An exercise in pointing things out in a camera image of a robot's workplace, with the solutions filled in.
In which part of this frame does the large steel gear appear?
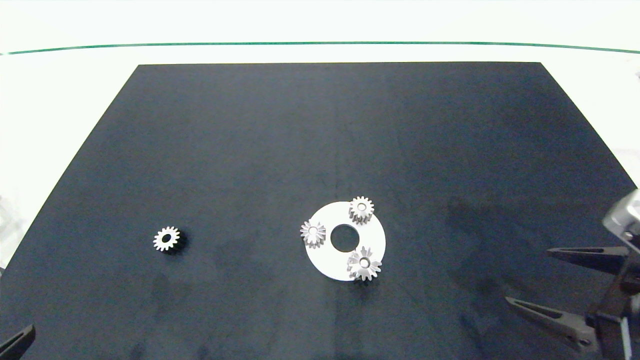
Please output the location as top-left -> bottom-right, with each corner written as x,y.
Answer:
347,246 -> 383,282

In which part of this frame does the silver boxy wrist camera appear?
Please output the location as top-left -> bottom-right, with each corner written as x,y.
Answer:
602,188 -> 640,251

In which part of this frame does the dark rectangular mat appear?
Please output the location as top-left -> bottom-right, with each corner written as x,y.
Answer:
0,62 -> 640,360

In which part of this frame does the round white plate with pins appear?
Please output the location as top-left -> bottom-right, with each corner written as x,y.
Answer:
304,201 -> 387,282

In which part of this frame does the small steel gear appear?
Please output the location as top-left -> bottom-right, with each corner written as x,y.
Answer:
348,196 -> 375,225
152,226 -> 181,253
300,220 -> 327,249

